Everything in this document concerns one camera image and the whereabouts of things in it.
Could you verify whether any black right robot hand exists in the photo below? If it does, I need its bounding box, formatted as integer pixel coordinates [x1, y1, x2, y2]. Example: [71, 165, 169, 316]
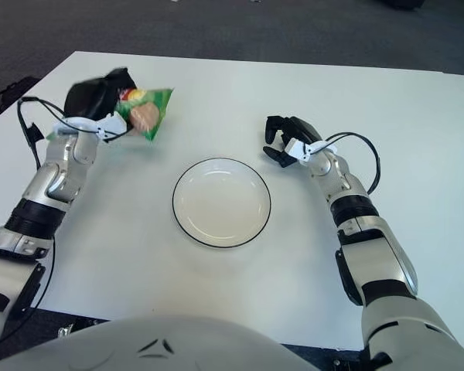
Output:
[261, 114, 324, 168]

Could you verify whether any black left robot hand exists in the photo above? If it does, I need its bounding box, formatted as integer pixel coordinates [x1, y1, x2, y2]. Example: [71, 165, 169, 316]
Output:
[63, 67, 138, 121]

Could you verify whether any green potato chips bag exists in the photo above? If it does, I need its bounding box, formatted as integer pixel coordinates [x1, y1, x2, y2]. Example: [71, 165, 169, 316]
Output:
[46, 87, 175, 143]

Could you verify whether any white plate with black rim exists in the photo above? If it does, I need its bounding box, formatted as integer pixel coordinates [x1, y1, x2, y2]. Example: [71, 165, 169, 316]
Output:
[172, 156, 272, 248]

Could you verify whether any black backpack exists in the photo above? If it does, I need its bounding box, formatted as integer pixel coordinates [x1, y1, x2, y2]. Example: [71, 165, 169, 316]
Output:
[0, 76, 39, 117]

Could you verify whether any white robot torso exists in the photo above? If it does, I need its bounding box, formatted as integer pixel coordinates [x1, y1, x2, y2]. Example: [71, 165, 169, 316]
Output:
[0, 313, 322, 371]

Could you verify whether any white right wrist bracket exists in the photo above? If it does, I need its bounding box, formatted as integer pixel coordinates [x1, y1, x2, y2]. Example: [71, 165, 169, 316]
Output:
[284, 137, 339, 162]

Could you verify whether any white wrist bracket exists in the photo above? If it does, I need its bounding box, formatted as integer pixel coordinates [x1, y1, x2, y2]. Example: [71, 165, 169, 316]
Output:
[284, 137, 339, 162]
[52, 111, 135, 145]

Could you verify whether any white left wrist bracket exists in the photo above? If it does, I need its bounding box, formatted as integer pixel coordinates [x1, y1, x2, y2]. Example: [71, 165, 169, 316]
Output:
[52, 111, 135, 145]

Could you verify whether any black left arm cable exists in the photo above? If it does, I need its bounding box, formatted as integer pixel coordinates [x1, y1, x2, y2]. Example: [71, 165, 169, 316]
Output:
[17, 96, 69, 322]

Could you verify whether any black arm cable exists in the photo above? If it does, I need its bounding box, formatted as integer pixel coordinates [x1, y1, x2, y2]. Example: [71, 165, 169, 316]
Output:
[17, 96, 69, 322]
[316, 131, 382, 194]

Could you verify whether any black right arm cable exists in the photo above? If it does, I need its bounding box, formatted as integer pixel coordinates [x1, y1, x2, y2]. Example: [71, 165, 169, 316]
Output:
[316, 131, 382, 194]

